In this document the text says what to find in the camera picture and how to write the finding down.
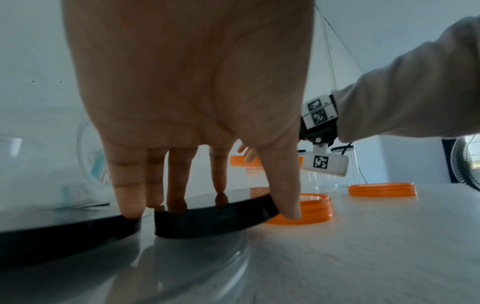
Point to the person's right hand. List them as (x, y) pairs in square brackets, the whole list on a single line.
[(250, 154)]

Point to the large orange lid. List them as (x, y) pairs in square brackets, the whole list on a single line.
[(382, 190), (315, 210)]

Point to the large black lid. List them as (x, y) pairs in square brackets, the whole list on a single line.
[(217, 216), (67, 237)]

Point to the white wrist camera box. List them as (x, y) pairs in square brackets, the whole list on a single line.
[(324, 161)]

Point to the metal fan grille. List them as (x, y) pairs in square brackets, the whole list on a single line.
[(467, 166)]

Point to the person's left hand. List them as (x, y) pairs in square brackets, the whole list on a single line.
[(187, 74)]

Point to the small orange lid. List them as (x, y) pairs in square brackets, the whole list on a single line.
[(236, 161)]

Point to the person's right forearm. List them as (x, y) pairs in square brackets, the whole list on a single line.
[(412, 89)]

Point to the dark door panel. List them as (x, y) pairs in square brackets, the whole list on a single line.
[(446, 160)]

